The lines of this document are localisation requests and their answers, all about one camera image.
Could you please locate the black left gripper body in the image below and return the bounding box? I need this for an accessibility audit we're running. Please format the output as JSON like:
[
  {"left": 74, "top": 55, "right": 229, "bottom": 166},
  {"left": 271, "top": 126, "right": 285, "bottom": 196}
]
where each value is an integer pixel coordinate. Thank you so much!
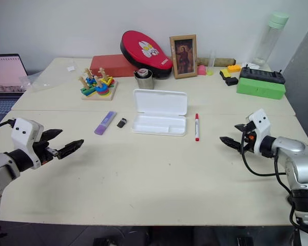
[{"left": 32, "top": 128, "right": 60, "bottom": 166}]

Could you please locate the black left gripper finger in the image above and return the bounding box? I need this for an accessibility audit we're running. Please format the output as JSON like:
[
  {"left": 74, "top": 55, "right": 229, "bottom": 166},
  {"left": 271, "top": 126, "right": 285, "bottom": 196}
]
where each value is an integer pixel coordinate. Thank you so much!
[
  {"left": 40, "top": 129, "right": 64, "bottom": 142},
  {"left": 56, "top": 139, "right": 85, "bottom": 160}
]

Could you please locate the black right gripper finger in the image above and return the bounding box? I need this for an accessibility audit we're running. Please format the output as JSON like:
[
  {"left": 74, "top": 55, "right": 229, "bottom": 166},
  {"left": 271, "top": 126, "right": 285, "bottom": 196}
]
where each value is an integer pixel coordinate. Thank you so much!
[
  {"left": 234, "top": 123, "right": 250, "bottom": 134},
  {"left": 219, "top": 136, "right": 243, "bottom": 154}
]

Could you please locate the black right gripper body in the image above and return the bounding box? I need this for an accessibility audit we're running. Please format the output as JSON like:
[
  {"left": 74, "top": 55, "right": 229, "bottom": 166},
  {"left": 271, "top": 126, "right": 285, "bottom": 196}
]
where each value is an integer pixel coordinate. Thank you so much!
[{"left": 240, "top": 120, "right": 259, "bottom": 154}]

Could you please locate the white plastic case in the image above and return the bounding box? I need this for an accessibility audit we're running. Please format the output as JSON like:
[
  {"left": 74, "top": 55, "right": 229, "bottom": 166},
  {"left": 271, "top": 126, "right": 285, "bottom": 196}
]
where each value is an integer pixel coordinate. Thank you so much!
[{"left": 131, "top": 88, "right": 188, "bottom": 137}]

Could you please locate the red marker pen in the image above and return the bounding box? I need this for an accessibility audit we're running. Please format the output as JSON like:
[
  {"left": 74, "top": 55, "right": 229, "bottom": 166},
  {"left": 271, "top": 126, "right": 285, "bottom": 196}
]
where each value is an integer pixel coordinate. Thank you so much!
[{"left": 194, "top": 113, "right": 201, "bottom": 142}]

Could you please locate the purple highlighter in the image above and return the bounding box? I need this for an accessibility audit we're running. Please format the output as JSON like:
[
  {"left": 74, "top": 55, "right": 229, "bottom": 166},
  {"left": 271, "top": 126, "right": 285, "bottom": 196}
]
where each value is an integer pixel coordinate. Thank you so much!
[{"left": 93, "top": 111, "right": 118, "bottom": 135}]

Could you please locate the green rectangular box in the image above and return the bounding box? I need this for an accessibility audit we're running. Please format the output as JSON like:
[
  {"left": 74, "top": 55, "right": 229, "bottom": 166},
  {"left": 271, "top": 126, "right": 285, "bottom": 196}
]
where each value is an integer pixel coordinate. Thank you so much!
[{"left": 236, "top": 77, "right": 286, "bottom": 100}]

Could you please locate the yellow black toy tool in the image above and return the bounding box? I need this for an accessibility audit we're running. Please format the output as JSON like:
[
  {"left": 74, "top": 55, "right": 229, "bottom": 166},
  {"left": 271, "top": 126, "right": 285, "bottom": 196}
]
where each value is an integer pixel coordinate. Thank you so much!
[{"left": 219, "top": 69, "right": 239, "bottom": 87}]

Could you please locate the black remote controller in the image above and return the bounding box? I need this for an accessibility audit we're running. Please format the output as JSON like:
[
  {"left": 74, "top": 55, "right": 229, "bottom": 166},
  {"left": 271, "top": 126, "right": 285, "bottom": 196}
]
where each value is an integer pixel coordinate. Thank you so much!
[{"left": 239, "top": 65, "right": 286, "bottom": 85}]

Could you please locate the clear plastic bag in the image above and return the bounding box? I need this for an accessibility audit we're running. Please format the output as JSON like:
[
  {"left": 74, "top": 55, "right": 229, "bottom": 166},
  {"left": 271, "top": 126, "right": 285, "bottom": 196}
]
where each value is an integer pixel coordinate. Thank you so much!
[{"left": 18, "top": 60, "right": 79, "bottom": 92}]

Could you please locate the white crumpled paper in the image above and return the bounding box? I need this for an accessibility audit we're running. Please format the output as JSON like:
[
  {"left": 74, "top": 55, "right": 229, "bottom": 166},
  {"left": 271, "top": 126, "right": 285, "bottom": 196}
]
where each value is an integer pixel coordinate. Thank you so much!
[{"left": 241, "top": 61, "right": 262, "bottom": 70}]

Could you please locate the wooden shape stacking toy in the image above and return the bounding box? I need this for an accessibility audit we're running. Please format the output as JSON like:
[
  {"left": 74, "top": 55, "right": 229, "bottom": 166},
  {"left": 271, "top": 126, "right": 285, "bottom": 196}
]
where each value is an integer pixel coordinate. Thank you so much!
[{"left": 78, "top": 67, "right": 119, "bottom": 101}]

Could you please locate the wooden log roll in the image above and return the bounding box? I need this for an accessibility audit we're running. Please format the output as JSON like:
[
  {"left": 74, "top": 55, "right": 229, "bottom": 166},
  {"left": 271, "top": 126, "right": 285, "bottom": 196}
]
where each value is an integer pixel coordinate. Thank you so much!
[{"left": 196, "top": 57, "right": 237, "bottom": 67}]

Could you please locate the open laptop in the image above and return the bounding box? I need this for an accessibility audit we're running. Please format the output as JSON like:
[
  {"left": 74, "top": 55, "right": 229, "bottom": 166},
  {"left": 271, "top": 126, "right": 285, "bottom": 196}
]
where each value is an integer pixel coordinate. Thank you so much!
[{"left": 0, "top": 53, "right": 29, "bottom": 114}]

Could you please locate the clear drinking glass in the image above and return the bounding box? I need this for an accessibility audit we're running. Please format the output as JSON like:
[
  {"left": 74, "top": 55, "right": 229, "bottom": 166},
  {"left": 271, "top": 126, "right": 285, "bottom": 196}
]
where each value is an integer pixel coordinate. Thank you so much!
[{"left": 207, "top": 50, "right": 217, "bottom": 73}]

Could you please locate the red rectangular box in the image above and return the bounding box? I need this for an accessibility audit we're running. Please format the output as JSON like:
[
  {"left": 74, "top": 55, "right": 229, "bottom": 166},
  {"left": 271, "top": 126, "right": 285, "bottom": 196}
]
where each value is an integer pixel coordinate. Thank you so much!
[{"left": 89, "top": 54, "right": 139, "bottom": 78}]

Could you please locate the wooden framed picture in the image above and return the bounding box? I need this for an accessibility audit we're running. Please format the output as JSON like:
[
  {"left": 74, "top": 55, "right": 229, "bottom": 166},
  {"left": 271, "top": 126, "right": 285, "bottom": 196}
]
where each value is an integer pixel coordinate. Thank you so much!
[{"left": 169, "top": 34, "right": 198, "bottom": 79}]

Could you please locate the clear bottle green lid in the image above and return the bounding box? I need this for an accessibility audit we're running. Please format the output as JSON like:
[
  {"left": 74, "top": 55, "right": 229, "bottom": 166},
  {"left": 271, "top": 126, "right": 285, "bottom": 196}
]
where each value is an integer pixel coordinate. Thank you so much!
[{"left": 252, "top": 11, "right": 290, "bottom": 69}]

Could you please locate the metal cup with lid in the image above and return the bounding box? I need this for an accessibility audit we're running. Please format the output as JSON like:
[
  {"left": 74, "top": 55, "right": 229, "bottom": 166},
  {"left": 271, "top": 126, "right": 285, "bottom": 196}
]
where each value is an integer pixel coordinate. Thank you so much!
[{"left": 133, "top": 68, "right": 155, "bottom": 90}]

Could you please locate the red black oval pad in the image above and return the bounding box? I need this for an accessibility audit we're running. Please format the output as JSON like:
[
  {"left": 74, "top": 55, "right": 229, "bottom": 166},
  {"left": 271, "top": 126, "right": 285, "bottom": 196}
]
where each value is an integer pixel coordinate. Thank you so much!
[{"left": 120, "top": 30, "right": 174, "bottom": 80}]

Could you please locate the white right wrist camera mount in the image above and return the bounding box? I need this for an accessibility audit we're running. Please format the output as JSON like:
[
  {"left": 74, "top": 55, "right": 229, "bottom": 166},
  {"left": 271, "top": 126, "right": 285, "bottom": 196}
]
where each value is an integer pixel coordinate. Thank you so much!
[{"left": 247, "top": 108, "right": 273, "bottom": 154}]

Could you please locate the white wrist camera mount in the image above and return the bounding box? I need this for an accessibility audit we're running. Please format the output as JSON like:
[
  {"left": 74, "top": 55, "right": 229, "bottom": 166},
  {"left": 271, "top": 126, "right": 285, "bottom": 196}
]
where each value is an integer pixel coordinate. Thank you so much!
[
  {"left": 10, "top": 118, "right": 45, "bottom": 170},
  {"left": 247, "top": 108, "right": 273, "bottom": 154}
]

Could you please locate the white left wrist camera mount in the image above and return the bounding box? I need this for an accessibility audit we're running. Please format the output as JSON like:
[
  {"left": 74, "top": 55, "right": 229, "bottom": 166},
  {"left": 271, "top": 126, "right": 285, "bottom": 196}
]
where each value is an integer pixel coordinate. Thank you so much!
[{"left": 10, "top": 118, "right": 45, "bottom": 170}]

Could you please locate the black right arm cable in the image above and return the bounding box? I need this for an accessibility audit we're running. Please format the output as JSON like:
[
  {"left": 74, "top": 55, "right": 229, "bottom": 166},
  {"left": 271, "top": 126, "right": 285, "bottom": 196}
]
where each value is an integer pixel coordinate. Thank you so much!
[{"left": 241, "top": 133, "right": 308, "bottom": 246}]

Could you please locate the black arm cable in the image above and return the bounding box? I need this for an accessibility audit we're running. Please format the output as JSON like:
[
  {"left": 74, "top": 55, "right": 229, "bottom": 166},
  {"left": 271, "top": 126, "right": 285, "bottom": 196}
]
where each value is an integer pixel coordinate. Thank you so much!
[
  {"left": 0, "top": 118, "right": 16, "bottom": 138},
  {"left": 241, "top": 133, "right": 308, "bottom": 246}
]

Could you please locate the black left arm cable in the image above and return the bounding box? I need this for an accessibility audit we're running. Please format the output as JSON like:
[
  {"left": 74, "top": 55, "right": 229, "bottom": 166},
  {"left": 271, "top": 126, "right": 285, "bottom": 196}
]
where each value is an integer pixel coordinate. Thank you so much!
[{"left": 0, "top": 118, "right": 16, "bottom": 138}]

